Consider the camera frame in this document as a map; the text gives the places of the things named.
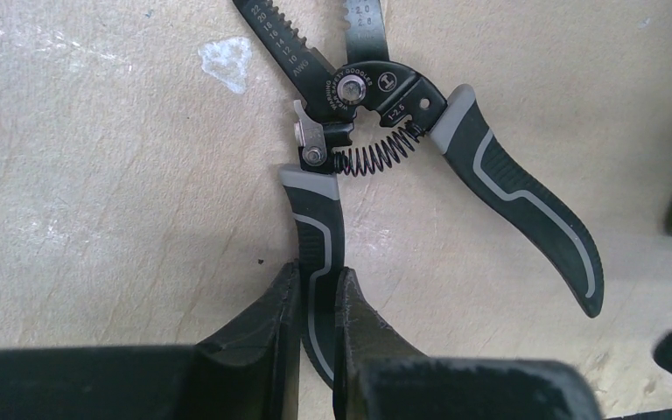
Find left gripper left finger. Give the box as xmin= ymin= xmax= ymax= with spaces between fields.
xmin=0 ymin=262 xmax=301 ymax=419

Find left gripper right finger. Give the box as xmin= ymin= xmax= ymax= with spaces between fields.
xmin=332 ymin=268 xmax=602 ymax=419

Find black wire stripper pliers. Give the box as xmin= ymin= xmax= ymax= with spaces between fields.
xmin=235 ymin=0 xmax=605 ymax=385

